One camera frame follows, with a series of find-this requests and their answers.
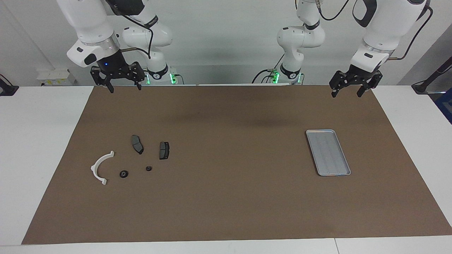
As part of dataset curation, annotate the black stand with pole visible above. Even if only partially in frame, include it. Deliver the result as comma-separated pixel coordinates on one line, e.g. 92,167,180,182
411,55,452,94

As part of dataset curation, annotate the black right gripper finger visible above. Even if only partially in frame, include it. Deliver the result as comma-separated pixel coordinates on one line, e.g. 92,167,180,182
90,65,115,94
129,61,146,91

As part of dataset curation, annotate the black base cable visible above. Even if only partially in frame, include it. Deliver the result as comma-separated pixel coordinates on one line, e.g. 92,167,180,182
251,53,285,84

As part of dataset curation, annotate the brown table mat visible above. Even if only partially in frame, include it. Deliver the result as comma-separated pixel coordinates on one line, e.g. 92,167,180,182
21,85,452,245

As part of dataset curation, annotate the blue box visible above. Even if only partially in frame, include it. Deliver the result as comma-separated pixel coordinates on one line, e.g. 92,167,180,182
435,87,452,125

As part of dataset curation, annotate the white power strip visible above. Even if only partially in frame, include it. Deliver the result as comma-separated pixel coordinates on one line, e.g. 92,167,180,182
37,68,77,86

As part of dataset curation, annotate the curved dark brake pad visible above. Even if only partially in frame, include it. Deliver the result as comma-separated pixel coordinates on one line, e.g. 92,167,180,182
131,134,144,155

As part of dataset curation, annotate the white curved plastic bracket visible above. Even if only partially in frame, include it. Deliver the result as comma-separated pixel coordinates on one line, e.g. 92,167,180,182
90,150,115,186

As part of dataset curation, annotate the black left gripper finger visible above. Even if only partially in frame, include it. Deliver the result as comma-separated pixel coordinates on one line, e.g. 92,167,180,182
356,71,383,98
329,70,350,98

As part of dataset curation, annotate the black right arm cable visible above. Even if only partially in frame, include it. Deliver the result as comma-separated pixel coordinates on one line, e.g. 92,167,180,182
106,0,153,60

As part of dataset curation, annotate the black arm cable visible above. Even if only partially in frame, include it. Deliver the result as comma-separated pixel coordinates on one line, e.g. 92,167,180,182
316,0,434,60
106,0,153,60

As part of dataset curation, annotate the black clamp mount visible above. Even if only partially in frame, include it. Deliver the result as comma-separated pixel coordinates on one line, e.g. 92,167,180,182
0,74,19,97

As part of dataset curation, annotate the silver metal tray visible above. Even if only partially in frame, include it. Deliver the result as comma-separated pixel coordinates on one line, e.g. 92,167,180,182
305,129,352,177

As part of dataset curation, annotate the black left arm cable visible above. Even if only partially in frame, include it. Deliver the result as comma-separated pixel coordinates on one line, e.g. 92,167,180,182
316,0,434,60

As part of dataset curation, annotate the rectangular dark brake pad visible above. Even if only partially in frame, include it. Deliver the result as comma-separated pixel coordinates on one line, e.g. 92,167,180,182
159,141,171,161

